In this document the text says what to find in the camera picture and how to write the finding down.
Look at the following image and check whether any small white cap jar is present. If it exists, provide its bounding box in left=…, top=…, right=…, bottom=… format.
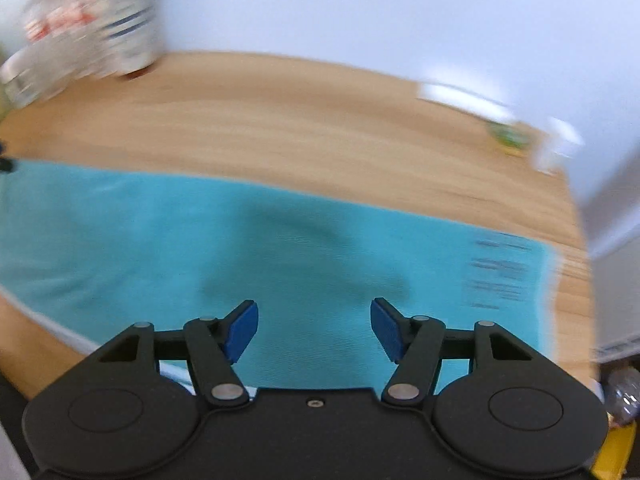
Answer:
left=1, top=48, right=51, bottom=108

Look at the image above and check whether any leftmost water bottle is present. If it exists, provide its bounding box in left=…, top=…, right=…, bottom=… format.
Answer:
left=23, top=0, right=65, bottom=61

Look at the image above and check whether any water bottle nearest tumbler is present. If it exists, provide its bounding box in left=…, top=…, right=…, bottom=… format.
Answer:
left=47, top=0, right=111, bottom=79

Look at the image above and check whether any white air conditioner unit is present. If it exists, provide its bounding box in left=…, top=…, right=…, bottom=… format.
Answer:
left=574, top=123, right=640, bottom=361

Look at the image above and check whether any white pill bottle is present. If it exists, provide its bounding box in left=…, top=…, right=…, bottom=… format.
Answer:
left=529, top=117, right=585, bottom=174

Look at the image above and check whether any green lid yellow tin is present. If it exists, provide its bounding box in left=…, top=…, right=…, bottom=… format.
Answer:
left=488, top=122, right=532, bottom=156

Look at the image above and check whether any red lid patterned tumbler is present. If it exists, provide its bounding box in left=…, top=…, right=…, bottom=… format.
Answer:
left=85, top=0, right=162, bottom=78

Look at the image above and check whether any teal towel white trim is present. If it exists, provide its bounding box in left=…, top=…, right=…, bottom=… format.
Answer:
left=1, top=160, right=559, bottom=389

